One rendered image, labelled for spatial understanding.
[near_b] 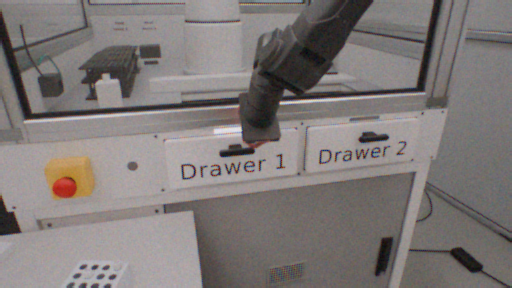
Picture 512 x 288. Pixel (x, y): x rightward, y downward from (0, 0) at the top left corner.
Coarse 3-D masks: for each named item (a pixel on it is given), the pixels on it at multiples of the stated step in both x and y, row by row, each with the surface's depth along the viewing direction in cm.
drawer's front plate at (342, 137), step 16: (320, 128) 74; (336, 128) 74; (352, 128) 75; (368, 128) 77; (384, 128) 78; (400, 128) 79; (416, 128) 80; (320, 144) 75; (336, 144) 76; (352, 144) 77; (368, 144) 78; (384, 144) 80; (400, 144) 81; (352, 160) 79; (368, 160) 80; (384, 160) 82; (400, 160) 83
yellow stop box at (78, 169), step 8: (56, 160) 63; (64, 160) 63; (72, 160) 63; (80, 160) 63; (88, 160) 65; (48, 168) 60; (56, 168) 60; (64, 168) 61; (72, 168) 61; (80, 168) 61; (88, 168) 64; (48, 176) 61; (56, 176) 61; (64, 176) 61; (72, 176) 62; (80, 176) 62; (88, 176) 64; (48, 184) 61; (80, 184) 63; (88, 184) 63; (80, 192) 63; (88, 192) 64
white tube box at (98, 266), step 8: (80, 264) 53; (88, 264) 53; (96, 264) 54; (104, 264) 53; (112, 264) 54; (128, 264) 54; (72, 272) 52; (80, 272) 52; (96, 272) 52; (104, 272) 52; (112, 272) 52; (120, 272) 52; (128, 272) 54; (72, 280) 50; (80, 280) 50; (88, 280) 50; (96, 280) 50; (104, 280) 50; (112, 280) 50; (120, 280) 51; (128, 280) 54
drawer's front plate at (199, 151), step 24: (168, 144) 67; (192, 144) 68; (216, 144) 69; (240, 144) 70; (264, 144) 72; (288, 144) 73; (168, 168) 69; (192, 168) 70; (216, 168) 71; (240, 168) 73; (264, 168) 74; (288, 168) 76
